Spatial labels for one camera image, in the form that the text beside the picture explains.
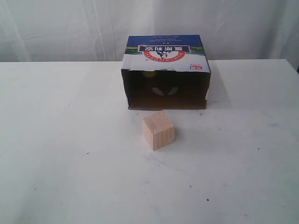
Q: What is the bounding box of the yellow ball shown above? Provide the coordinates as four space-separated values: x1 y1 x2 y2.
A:
142 71 157 78

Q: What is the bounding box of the wooden cube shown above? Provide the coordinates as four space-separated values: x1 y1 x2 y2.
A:
142 111 175 151

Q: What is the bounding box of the open printed cardboard box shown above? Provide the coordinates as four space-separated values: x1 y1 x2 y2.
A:
121 35 211 110

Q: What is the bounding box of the white backdrop curtain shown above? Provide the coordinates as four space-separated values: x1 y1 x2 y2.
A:
0 0 299 66

